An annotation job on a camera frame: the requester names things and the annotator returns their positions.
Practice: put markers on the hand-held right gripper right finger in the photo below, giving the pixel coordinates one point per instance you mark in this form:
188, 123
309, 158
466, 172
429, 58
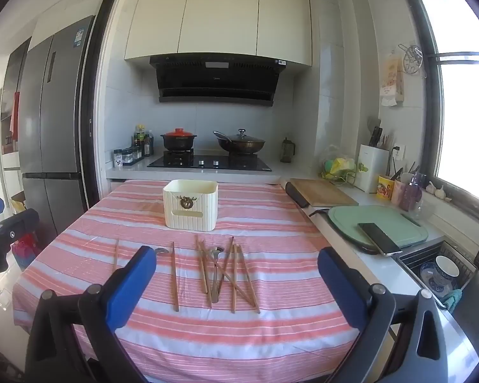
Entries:
339, 287

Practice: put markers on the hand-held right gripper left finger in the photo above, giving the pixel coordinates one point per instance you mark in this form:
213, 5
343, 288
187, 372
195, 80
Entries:
131, 283

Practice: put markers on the wooden chopstick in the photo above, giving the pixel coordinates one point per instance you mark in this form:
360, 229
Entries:
175, 275
115, 253

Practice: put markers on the cream ribbed utensil container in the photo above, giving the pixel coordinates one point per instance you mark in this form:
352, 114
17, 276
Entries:
189, 207

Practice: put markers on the pile of wooden chopsticks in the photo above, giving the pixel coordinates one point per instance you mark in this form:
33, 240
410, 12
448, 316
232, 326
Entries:
231, 275

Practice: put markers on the red and blue bag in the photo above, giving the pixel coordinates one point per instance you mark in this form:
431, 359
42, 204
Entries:
24, 249

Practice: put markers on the metal spoon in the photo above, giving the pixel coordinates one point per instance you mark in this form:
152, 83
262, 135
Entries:
214, 271
161, 251

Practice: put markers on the black smartphone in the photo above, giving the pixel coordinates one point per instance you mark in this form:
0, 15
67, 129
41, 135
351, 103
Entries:
379, 237

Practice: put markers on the green cutting board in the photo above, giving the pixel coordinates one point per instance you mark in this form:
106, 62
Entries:
351, 219

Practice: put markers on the steel sink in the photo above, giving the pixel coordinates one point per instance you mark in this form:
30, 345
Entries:
415, 259

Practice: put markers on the blue patterned plate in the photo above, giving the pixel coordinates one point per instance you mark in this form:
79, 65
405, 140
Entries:
428, 278

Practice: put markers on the red hanging cloth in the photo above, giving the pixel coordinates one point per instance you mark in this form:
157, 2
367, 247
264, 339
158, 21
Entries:
14, 115

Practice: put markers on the wooden cutting board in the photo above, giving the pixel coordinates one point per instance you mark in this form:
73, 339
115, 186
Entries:
323, 191

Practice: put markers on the striped pink tablecloth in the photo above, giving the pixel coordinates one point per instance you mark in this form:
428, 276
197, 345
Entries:
223, 327

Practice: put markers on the pink cup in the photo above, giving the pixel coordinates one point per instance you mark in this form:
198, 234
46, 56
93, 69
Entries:
400, 197

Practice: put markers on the white bowl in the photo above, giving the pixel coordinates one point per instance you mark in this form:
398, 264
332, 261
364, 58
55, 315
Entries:
447, 267

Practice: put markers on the yellow cup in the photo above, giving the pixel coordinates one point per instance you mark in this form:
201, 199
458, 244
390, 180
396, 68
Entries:
385, 187

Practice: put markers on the teal dish cloth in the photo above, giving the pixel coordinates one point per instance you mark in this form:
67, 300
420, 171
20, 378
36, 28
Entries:
453, 299

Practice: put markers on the purple cup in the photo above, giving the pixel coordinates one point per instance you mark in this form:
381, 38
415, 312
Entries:
414, 195

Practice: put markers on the white label spice jar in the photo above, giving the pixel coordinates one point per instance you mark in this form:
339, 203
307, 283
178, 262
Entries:
117, 158

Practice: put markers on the grey refrigerator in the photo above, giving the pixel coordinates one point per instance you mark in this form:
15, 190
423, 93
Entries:
60, 107

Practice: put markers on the clear bag with vegetables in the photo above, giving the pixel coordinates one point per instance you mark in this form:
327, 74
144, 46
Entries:
337, 165

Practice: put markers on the white knife block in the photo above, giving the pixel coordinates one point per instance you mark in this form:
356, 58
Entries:
371, 167

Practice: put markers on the garlic bulb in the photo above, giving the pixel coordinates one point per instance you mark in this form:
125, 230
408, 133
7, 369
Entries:
431, 187
440, 192

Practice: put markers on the dark sauce bottle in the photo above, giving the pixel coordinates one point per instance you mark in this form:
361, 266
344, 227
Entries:
148, 143

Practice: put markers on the black gas stove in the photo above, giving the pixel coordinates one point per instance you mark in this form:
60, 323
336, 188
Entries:
211, 161

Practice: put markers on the dark glass jug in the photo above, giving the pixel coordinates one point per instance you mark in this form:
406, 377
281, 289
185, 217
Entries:
286, 150

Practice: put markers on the yellow cap sauce bottle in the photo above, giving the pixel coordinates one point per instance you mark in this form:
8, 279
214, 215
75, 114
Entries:
139, 133

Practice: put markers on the black clay pot red lid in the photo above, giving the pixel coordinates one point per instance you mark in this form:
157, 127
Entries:
179, 139

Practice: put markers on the grey spatula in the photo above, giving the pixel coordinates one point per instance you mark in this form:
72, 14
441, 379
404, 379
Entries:
372, 123

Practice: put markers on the dark wok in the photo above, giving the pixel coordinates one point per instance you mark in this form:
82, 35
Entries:
239, 146

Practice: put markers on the glass wok lid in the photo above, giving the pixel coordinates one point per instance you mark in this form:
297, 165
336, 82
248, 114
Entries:
242, 137

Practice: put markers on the black range hood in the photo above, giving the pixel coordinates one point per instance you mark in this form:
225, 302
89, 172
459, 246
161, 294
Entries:
217, 79

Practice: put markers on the dark framed window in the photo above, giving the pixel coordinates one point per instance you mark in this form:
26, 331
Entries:
459, 87

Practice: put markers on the wall outlet with plug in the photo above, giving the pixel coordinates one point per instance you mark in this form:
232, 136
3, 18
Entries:
397, 151

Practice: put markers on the dark door frame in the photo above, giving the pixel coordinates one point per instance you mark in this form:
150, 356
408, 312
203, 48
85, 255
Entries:
99, 87

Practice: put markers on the white wall cabinet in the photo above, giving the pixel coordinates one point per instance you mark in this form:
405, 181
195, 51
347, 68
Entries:
219, 16

